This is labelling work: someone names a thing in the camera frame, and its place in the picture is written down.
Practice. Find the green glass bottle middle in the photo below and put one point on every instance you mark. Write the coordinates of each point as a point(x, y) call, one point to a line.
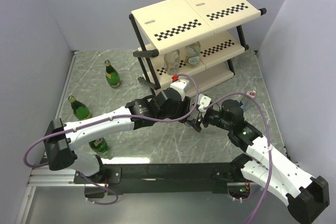
point(79, 109)

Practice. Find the green glass bottle far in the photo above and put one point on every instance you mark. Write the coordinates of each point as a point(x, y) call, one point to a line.
point(112, 75)

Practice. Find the energy drink can far right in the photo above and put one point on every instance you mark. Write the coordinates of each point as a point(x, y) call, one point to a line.
point(246, 101)

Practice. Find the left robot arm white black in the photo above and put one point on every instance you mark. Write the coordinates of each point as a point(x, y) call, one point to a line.
point(64, 140)

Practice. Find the aluminium rail frame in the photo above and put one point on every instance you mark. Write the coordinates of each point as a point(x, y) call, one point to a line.
point(53, 196)

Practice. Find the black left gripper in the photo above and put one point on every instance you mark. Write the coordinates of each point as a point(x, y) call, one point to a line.
point(184, 106)

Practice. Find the green glass bottle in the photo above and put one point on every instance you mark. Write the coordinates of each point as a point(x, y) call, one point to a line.
point(99, 145)
point(79, 109)
point(112, 75)

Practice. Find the clear Chang soda water bottle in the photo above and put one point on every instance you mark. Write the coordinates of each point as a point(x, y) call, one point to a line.
point(171, 62)

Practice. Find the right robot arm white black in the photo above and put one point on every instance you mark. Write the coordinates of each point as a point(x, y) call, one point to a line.
point(305, 196)

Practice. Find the green glass bottle near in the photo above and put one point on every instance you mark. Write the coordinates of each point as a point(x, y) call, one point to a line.
point(99, 145)

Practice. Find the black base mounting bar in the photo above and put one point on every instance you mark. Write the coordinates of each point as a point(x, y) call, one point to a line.
point(218, 178)

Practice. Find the beige two-tier shelf black frame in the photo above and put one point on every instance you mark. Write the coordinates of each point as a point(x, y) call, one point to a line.
point(172, 25)

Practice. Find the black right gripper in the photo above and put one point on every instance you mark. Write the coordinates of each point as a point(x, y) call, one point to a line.
point(195, 124)

